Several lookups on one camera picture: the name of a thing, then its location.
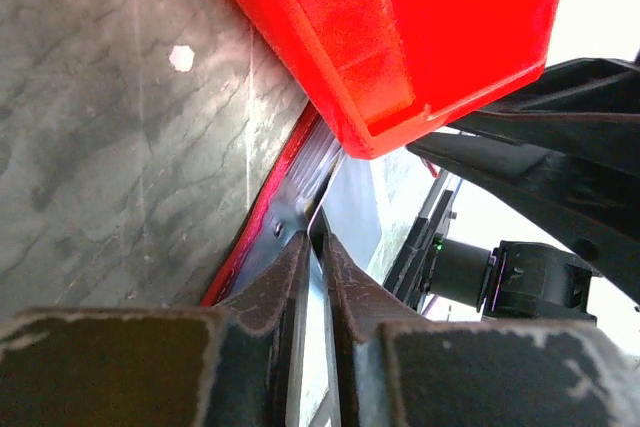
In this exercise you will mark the aluminium mounting rail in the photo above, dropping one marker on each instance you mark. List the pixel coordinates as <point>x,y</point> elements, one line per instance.
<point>405,280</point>

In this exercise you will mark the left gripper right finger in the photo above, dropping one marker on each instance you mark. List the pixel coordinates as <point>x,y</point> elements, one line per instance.
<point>397,368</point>

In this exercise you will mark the red leather card holder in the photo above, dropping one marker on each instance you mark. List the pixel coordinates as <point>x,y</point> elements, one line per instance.
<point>314,185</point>

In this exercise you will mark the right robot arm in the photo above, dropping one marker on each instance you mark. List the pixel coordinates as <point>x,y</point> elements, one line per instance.
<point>564,153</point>

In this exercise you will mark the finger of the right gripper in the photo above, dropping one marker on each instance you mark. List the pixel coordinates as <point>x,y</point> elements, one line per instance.
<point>586,107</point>
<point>589,208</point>

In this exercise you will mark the red bin with cards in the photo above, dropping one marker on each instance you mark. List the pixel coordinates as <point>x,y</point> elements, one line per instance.
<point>383,73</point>

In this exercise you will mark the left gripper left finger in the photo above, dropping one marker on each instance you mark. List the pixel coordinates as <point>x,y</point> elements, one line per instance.
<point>237,363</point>

